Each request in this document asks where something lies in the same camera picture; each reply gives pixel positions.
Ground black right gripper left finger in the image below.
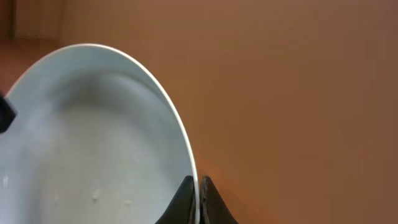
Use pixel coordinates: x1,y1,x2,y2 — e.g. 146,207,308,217
155,175,196,224

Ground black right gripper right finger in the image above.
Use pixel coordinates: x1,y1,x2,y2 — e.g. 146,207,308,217
200,175,238,224

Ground pale green plate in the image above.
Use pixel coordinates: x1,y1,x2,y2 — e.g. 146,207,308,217
1,44,200,223

